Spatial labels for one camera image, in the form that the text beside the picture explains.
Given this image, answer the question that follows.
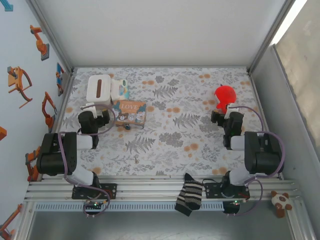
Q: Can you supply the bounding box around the perforated white cable tray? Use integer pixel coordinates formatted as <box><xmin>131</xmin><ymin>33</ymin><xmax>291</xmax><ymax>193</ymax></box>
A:
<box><xmin>33</xmin><ymin>201</ymin><xmax>225</xmax><ymax>212</ymax></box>

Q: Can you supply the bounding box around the orange claw gripper sticker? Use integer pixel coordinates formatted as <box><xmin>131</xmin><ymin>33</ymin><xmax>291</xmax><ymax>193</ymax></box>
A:
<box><xmin>6</xmin><ymin>66</ymin><xmax>34</xmax><ymax>109</ymax></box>

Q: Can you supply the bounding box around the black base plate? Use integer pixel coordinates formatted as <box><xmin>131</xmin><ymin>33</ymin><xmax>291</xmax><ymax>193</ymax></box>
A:
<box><xmin>71</xmin><ymin>183</ymin><xmax>118</xmax><ymax>200</ymax></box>
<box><xmin>203</xmin><ymin>181</ymin><xmax>251</xmax><ymax>200</ymax></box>

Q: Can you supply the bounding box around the aluminium frame rail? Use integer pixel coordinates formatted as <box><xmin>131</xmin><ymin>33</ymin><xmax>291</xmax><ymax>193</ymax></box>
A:
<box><xmin>23</xmin><ymin>174</ymin><xmax>302</xmax><ymax>204</ymax></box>

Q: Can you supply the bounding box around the white tissue box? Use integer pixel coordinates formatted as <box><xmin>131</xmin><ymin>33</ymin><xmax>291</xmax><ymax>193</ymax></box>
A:
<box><xmin>85</xmin><ymin>74</ymin><xmax>113</xmax><ymax>106</ymax></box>

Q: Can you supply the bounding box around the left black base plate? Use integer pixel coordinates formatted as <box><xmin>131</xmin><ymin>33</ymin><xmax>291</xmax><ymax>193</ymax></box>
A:
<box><xmin>71</xmin><ymin>183</ymin><xmax>118</xmax><ymax>200</ymax></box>

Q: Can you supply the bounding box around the blue orange machine sticker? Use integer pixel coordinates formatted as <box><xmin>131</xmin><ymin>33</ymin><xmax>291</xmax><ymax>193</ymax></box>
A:
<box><xmin>55</xmin><ymin>62</ymin><xmax>66</xmax><ymax>97</ymax></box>

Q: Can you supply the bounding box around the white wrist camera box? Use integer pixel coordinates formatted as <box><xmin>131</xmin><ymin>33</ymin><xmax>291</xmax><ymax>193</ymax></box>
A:
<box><xmin>80</xmin><ymin>101</ymin><xmax>98</xmax><ymax>119</ymax></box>
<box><xmin>224</xmin><ymin>103</ymin><xmax>239</xmax><ymax>120</ymax></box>

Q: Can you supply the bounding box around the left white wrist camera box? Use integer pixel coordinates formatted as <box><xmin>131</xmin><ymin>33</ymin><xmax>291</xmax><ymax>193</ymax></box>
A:
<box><xmin>80</xmin><ymin>101</ymin><xmax>98</xmax><ymax>119</ymax></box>

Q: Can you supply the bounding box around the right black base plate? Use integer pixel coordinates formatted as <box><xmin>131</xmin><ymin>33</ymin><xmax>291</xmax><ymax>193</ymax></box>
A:
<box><xmin>203</xmin><ymin>181</ymin><xmax>251</xmax><ymax>200</ymax></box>

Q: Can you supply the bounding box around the small white teal box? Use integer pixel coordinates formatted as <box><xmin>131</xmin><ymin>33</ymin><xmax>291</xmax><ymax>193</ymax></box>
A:
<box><xmin>110</xmin><ymin>78</ymin><xmax>131</xmax><ymax>102</ymax></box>

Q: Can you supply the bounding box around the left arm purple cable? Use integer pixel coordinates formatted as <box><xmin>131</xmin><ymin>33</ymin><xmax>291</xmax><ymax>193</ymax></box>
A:
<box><xmin>57</xmin><ymin>103</ymin><xmax>117</xmax><ymax>219</ymax></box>

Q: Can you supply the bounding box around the black white striped sock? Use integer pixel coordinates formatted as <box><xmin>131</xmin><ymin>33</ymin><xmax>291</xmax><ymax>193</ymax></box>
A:
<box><xmin>174</xmin><ymin>172</ymin><xmax>204</xmax><ymax>217</ymax></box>

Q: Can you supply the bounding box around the floral grey tablecloth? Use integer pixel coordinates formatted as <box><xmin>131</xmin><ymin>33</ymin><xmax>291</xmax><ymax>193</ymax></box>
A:
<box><xmin>48</xmin><ymin>66</ymin><xmax>279</xmax><ymax>177</ymax></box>

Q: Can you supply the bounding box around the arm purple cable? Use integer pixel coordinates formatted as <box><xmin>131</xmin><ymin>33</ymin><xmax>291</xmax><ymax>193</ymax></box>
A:
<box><xmin>57</xmin><ymin>103</ymin><xmax>117</xmax><ymax>219</ymax></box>
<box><xmin>224</xmin><ymin>104</ymin><xmax>286</xmax><ymax>217</ymax></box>

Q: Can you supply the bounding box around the brown white plush bear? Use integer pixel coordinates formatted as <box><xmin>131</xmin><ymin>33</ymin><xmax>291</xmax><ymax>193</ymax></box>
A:
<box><xmin>270</xmin><ymin>190</ymin><xmax>294</xmax><ymax>219</ymax></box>

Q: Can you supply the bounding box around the red plush toy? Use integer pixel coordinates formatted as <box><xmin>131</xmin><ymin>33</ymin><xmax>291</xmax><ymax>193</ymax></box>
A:
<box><xmin>213</xmin><ymin>84</ymin><xmax>238</xmax><ymax>114</ymax></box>

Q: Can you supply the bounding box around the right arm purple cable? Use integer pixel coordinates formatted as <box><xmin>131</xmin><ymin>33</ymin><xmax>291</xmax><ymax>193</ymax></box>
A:
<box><xmin>224</xmin><ymin>104</ymin><xmax>286</xmax><ymax>217</ymax></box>

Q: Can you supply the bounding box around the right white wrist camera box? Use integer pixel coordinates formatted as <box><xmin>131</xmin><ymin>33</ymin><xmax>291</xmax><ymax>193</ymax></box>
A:
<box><xmin>224</xmin><ymin>103</ymin><xmax>239</xmax><ymax>120</ymax></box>

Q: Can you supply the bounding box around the aluminium frame post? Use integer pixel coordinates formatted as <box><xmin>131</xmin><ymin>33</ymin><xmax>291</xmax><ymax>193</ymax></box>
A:
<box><xmin>26</xmin><ymin>0</ymin><xmax>75</xmax><ymax>74</ymax></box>
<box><xmin>246</xmin><ymin>0</ymin><xmax>298</xmax><ymax>74</ymax></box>

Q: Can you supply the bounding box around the orange LOVE bear box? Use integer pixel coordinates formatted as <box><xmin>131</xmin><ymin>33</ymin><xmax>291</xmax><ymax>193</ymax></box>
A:
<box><xmin>111</xmin><ymin>99</ymin><xmax>147</xmax><ymax>127</ymax></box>

